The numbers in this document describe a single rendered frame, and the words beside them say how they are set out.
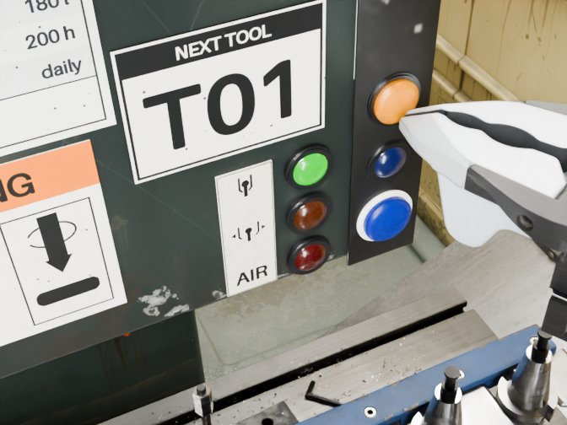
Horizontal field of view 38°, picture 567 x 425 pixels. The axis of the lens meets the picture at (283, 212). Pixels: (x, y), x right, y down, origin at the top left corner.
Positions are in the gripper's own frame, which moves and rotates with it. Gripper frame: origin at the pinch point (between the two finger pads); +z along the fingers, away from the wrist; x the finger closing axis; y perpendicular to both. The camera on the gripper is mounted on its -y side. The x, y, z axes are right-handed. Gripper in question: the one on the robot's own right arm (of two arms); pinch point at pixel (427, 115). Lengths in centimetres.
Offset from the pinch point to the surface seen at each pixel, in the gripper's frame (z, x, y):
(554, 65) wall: 19, 92, 52
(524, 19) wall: 27, 97, 48
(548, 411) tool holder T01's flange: -6, 26, 52
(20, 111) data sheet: 11.0, -14.9, -4.8
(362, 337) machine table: 27, 46, 83
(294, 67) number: 4.9, -4.4, -3.4
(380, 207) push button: 1.9, -0.5, 6.7
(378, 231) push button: 1.8, -0.7, 8.3
